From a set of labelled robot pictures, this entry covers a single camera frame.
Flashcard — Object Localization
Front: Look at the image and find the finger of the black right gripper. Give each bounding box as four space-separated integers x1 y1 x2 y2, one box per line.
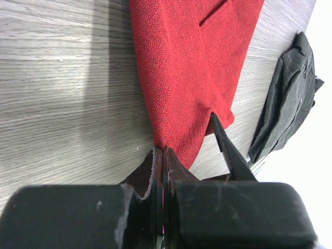
209 113 257 182

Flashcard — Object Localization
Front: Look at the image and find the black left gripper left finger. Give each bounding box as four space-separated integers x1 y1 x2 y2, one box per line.
1 147 163 248

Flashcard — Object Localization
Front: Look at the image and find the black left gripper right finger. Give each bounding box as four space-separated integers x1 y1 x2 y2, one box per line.
163 148 317 248

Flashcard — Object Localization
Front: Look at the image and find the red cloth napkin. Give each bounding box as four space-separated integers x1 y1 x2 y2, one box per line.
129 1 264 168

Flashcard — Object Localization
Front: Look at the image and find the dark striped button shirt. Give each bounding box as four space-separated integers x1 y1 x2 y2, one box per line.
248 32 324 163

